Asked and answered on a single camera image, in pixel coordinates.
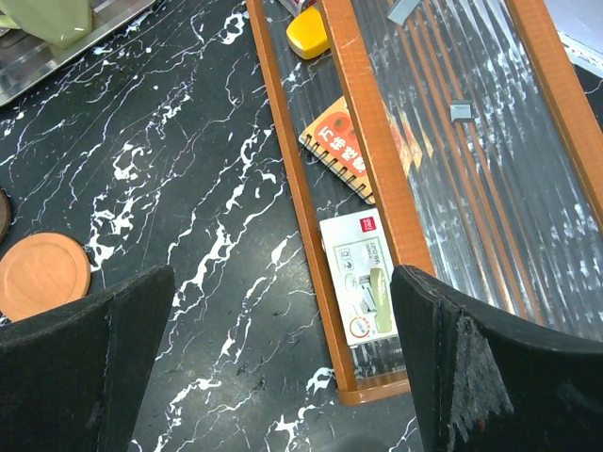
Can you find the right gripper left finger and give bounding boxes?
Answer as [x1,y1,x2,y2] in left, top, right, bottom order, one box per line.
[1,265,175,451]

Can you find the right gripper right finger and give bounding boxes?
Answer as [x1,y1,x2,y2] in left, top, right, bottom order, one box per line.
[390,266,602,451]

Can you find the light wood coaster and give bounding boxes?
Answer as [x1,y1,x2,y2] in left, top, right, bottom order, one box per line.
[1,233,90,322]

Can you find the dark wood coaster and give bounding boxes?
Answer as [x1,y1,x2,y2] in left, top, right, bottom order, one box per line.
[0,188,12,242]

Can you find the pale green cup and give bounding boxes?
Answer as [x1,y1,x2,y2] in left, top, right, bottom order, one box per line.
[1,0,92,48]

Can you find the white stapler box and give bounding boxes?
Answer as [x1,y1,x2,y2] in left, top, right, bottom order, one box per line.
[319,208,398,347]

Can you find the wooden shelf rack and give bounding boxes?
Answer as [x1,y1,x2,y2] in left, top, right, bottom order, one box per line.
[247,1,602,406]

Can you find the orange spiral notebook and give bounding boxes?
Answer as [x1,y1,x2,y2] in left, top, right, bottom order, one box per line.
[299,96,375,205]

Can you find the metal tray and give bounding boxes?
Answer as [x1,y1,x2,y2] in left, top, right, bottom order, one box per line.
[1,0,155,105]

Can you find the small orange box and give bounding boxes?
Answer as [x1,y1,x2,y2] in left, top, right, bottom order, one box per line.
[286,6,330,60]

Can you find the red white small box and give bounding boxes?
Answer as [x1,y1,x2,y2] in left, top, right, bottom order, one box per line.
[279,0,316,15]

